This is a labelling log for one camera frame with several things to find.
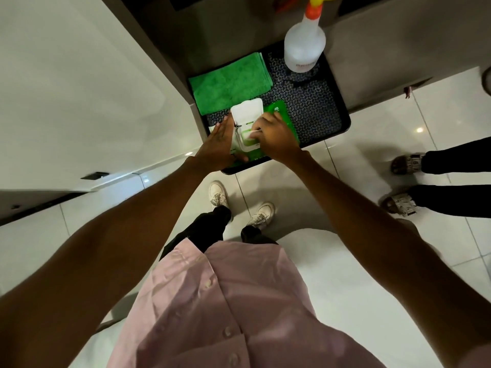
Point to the person's right hand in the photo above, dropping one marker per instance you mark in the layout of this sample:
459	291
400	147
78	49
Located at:
278	141

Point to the person's left hand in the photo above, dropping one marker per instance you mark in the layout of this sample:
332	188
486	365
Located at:
214	149

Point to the person's left thumb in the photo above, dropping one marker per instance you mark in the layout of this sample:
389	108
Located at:
238	157

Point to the person's right thumb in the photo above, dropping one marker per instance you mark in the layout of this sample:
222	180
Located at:
256	134

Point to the white wet wipe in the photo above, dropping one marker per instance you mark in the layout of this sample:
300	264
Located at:
249	134

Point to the green wet wipes pack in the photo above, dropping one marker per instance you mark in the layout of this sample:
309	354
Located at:
282	111

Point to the person's left forearm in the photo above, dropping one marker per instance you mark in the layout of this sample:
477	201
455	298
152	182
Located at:
99	256

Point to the person's right forearm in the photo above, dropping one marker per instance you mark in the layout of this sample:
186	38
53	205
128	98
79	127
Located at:
383	249

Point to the white sneaker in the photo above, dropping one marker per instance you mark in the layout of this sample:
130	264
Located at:
218	195
262	215

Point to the green microfiber cloth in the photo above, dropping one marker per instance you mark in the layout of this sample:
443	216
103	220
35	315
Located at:
230	82

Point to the patterned tray liner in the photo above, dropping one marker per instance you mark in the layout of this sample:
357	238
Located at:
310	107

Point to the black trousers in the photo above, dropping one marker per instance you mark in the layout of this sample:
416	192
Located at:
209	231

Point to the black plastic tray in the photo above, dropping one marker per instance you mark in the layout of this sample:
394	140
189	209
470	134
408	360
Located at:
337	122

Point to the white spray bottle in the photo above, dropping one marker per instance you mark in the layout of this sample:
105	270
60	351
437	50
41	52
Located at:
303	42

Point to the small black latch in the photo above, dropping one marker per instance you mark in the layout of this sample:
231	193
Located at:
94	175

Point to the pink button shirt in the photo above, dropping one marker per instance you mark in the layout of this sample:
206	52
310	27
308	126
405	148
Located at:
238	310

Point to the dark grey cabinet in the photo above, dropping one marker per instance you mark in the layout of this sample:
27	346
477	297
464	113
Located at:
383	45

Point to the white glossy cabinet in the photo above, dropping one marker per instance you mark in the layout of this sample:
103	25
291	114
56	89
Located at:
76	91

